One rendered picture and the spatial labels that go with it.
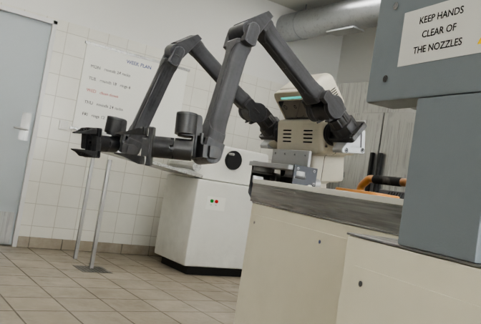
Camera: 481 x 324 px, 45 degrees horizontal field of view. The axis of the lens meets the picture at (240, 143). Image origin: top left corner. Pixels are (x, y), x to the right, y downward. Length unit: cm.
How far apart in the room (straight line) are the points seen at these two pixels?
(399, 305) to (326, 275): 47
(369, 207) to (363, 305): 36
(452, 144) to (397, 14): 22
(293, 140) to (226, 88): 57
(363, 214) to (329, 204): 12
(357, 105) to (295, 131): 372
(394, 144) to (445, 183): 466
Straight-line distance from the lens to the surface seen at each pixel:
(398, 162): 527
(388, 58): 80
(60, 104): 561
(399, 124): 534
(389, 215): 106
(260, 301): 141
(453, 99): 70
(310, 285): 123
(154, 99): 208
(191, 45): 210
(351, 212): 115
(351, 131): 192
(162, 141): 152
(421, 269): 70
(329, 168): 209
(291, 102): 209
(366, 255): 78
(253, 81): 659
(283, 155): 211
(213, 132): 156
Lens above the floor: 88
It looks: 4 degrees up
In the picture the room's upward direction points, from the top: 9 degrees clockwise
